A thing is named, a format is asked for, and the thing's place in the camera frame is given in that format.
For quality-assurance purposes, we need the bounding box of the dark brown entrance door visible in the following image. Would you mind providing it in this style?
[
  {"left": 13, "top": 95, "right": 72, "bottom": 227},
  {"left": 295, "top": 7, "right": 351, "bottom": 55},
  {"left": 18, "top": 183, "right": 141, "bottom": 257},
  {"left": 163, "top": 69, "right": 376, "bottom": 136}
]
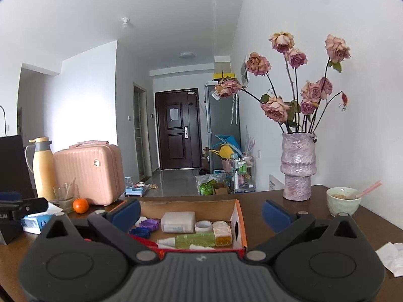
[{"left": 155, "top": 89, "right": 202, "bottom": 170}]

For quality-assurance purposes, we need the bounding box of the orange fruit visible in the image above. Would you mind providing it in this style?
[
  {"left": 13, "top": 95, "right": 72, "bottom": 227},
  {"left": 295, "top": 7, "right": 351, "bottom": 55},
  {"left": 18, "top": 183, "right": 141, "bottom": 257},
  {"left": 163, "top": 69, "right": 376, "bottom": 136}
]
[{"left": 72, "top": 198, "right": 89, "bottom": 214}]

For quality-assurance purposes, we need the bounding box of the clear glass cup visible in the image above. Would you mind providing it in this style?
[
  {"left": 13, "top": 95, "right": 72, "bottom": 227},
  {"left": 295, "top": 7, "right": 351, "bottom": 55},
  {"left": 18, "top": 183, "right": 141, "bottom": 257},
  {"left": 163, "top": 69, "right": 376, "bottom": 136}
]
[{"left": 53, "top": 181, "right": 75, "bottom": 213}]

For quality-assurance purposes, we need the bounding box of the blue small stool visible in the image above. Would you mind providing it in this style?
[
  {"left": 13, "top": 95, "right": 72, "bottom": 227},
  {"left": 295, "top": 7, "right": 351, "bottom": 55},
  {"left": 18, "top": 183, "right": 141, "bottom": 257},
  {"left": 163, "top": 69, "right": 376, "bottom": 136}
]
[{"left": 124, "top": 177, "right": 148, "bottom": 196}]

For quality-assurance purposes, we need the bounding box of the pink spoon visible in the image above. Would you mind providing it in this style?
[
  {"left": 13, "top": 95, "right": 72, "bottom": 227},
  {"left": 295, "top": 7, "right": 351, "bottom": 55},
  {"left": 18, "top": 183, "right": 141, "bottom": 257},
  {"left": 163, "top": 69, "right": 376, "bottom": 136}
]
[{"left": 356, "top": 181, "right": 382, "bottom": 198}]

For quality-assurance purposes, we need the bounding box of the storage rack with items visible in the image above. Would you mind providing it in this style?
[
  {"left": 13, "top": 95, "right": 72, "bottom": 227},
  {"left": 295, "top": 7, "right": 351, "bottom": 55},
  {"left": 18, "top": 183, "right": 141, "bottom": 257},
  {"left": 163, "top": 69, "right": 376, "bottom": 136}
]
[{"left": 230, "top": 154, "right": 255, "bottom": 194}]

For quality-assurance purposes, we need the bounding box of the red cardboard box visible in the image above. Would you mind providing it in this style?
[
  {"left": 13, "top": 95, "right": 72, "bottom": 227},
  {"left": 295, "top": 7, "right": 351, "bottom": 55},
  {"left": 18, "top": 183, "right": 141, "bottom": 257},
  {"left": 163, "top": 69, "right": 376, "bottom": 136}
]
[{"left": 103, "top": 198, "right": 249, "bottom": 258}]

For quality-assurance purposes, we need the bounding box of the green spray bottle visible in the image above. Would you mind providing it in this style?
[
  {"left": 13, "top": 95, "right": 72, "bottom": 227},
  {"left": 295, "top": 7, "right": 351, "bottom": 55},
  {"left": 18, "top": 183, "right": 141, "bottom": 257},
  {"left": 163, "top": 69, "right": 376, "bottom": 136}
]
[{"left": 157, "top": 232, "right": 215, "bottom": 249}]

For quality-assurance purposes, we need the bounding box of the black paper bag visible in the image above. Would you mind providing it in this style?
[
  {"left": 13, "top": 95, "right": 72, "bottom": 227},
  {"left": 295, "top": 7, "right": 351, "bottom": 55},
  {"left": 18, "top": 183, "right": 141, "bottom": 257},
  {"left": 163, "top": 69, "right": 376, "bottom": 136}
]
[{"left": 0, "top": 106, "right": 35, "bottom": 199}]

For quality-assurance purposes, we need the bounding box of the grey refrigerator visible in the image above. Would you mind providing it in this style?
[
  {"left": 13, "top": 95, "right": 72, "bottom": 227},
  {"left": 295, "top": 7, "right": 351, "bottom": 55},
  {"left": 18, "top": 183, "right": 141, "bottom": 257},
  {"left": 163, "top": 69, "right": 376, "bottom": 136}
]
[{"left": 204, "top": 81, "right": 242, "bottom": 174}]

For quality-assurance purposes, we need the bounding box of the white tape roll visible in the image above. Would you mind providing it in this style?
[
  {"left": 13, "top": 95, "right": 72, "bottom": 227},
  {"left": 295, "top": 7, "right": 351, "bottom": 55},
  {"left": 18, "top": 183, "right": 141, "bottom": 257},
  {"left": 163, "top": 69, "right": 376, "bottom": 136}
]
[{"left": 195, "top": 220, "right": 213, "bottom": 233}]

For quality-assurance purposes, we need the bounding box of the yellow thermos jug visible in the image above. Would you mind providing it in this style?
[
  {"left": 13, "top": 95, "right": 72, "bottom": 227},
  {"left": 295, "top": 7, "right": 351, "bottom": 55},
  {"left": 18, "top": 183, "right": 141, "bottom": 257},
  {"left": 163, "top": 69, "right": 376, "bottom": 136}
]
[{"left": 25, "top": 136, "right": 57, "bottom": 201}]

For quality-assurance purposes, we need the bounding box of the yellow box on refrigerator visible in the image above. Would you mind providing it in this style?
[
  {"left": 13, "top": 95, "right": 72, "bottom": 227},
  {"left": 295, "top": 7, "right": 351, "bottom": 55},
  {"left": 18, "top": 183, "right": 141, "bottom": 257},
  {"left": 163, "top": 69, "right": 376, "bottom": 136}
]
[{"left": 212, "top": 72, "right": 236, "bottom": 82}]

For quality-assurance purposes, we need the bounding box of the crumpled white tissue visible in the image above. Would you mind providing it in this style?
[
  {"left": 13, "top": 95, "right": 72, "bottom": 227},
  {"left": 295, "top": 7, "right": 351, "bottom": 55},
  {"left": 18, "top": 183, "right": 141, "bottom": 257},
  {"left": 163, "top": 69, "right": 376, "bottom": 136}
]
[{"left": 376, "top": 242, "right": 403, "bottom": 277}]

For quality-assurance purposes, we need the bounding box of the pink textured vase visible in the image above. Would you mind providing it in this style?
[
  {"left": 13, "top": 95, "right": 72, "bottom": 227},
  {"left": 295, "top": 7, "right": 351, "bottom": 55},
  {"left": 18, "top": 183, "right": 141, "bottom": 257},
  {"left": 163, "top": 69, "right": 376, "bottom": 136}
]
[{"left": 280, "top": 132, "right": 317, "bottom": 201}]

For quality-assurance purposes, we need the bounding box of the pink small suitcase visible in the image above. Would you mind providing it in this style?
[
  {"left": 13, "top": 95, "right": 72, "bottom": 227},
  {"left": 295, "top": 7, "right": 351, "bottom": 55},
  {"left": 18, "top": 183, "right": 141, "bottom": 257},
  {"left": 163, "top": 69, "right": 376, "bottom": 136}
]
[{"left": 53, "top": 140, "right": 126, "bottom": 206}]

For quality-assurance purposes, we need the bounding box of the dried pink rose bouquet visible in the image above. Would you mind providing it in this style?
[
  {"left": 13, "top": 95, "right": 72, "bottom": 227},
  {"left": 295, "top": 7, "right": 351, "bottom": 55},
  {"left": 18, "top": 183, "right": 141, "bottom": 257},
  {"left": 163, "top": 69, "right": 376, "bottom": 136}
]
[{"left": 211, "top": 31, "right": 350, "bottom": 134}]

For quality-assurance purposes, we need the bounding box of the white plastic container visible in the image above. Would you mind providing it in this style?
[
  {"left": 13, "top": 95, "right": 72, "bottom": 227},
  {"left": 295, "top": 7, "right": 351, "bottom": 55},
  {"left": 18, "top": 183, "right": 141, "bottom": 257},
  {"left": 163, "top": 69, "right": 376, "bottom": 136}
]
[{"left": 160, "top": 211, "right": 196, "bottom": 233}]

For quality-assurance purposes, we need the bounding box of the blue tissue pack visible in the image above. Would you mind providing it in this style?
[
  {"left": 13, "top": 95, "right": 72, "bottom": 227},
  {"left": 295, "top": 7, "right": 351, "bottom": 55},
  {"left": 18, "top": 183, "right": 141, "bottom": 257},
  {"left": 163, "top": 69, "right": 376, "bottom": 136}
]
[{"left": 21, "top": 203, "right": 63, "bottom": 235}]

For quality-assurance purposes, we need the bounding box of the purple small object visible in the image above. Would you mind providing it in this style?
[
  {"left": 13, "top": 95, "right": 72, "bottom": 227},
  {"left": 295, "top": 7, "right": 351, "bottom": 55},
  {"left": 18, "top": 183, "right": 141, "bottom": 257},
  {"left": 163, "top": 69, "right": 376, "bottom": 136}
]
[{"left": 139, "top": 218, "right": 160, "bottom": 232}]

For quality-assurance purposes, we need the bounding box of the white ceramic bowl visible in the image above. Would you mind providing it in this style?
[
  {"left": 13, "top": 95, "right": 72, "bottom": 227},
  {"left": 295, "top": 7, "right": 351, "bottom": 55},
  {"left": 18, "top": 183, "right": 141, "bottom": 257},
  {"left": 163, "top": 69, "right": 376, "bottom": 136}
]
[{"left": 326, "top": 187, "right": 361, "bottom": 217}]

